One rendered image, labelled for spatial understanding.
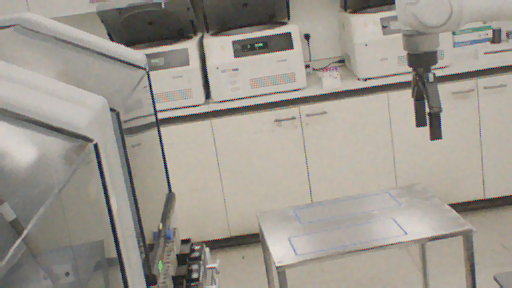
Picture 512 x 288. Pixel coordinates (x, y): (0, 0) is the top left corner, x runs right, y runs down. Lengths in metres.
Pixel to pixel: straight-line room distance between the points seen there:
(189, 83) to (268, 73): 0.45
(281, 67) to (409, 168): 0.97
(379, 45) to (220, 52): 0.90
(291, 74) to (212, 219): 0.99
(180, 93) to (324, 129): 0.86
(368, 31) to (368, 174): 0.84
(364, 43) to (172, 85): 1.11
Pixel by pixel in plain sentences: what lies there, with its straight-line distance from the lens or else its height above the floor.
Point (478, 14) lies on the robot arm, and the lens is 1.63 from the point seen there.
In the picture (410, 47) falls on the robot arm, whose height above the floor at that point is 1.42.
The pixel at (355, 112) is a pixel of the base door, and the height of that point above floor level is 0.73.
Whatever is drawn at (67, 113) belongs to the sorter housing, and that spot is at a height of 1.45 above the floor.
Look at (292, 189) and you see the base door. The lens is 4.13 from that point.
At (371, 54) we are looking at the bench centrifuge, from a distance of 4.03.
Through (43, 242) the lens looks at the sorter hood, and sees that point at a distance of 0.98.
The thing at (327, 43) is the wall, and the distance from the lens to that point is 4.61.
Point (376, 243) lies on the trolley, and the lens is 2.11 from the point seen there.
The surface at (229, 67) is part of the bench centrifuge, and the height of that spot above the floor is 1.10.
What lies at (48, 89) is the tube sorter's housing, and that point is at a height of 1.49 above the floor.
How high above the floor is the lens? 1.70
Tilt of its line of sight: 15 degrees down
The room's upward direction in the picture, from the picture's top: 9 degrees counter-clockwise
